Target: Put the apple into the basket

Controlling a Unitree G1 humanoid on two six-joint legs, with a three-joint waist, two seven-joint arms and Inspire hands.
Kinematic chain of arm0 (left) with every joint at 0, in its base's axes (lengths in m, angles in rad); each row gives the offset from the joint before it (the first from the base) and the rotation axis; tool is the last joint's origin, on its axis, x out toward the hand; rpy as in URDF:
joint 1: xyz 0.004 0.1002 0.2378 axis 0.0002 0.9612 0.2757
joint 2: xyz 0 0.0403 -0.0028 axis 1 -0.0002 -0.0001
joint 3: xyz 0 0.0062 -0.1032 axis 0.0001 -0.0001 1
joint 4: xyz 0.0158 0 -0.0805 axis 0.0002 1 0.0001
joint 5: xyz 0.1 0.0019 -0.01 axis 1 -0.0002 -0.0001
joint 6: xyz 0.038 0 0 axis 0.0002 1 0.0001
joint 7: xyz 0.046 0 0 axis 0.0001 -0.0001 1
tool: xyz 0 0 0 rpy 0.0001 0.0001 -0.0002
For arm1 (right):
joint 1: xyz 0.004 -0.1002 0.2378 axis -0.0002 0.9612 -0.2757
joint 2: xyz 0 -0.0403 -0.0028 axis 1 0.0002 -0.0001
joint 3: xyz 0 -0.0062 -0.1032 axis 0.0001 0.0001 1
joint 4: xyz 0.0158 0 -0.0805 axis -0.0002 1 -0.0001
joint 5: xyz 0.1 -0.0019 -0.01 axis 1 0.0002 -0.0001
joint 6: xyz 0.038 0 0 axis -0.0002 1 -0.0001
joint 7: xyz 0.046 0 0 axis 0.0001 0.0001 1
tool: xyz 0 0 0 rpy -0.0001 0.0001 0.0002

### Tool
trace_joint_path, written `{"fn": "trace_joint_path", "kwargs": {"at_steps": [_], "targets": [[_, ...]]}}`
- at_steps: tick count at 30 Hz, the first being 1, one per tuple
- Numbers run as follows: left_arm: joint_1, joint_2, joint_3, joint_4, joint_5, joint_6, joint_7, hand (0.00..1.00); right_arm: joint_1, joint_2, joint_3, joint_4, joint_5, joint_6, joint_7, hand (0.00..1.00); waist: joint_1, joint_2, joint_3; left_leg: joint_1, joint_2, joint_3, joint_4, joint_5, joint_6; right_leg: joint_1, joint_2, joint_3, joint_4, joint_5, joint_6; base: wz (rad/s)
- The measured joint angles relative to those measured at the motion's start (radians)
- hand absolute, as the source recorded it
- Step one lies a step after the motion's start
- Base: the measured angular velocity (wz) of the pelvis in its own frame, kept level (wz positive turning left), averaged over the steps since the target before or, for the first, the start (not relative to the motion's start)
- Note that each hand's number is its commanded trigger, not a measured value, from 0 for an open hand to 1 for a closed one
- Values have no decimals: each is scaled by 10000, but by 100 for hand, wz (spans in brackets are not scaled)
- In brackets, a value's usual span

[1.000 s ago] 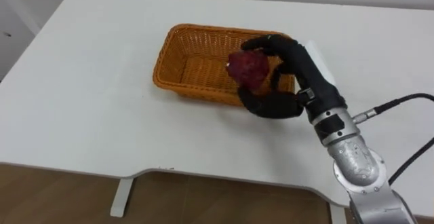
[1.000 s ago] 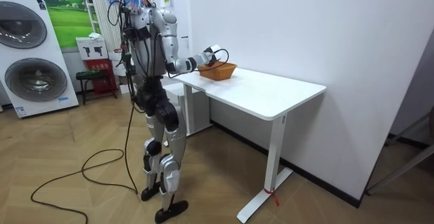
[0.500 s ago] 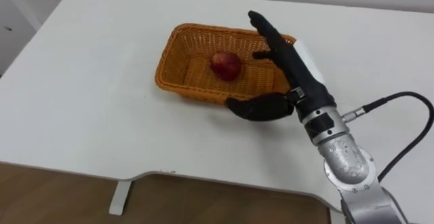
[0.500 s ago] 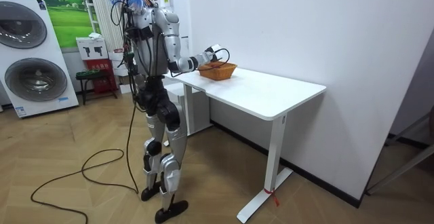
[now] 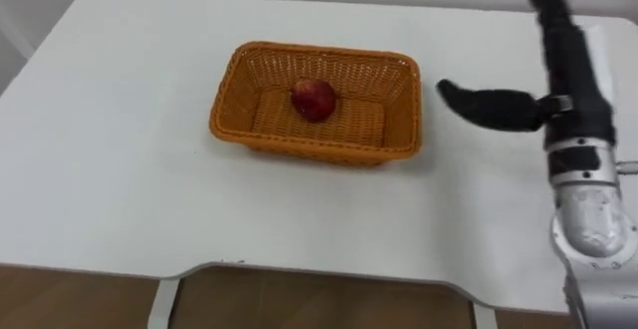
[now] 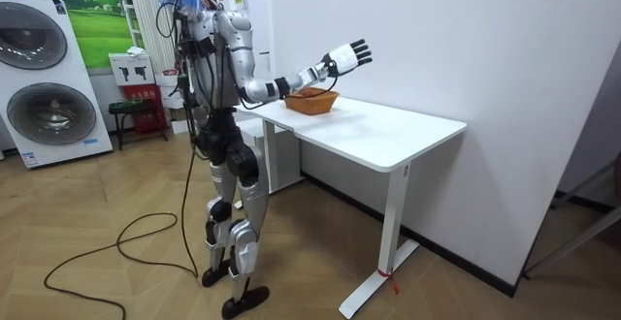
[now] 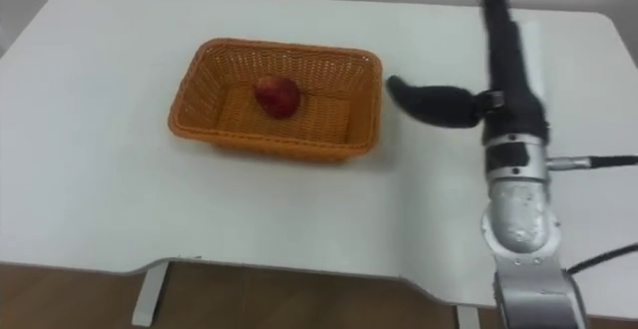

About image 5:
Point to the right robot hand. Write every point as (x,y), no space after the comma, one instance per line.
(573,80)

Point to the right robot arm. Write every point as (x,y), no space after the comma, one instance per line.
(593,229)

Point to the orange woven basket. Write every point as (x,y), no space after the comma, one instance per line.
(364,124)

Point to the red apple soft toy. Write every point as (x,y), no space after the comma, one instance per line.
(313,100)

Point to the white desk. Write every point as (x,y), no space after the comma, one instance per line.
(124,184)

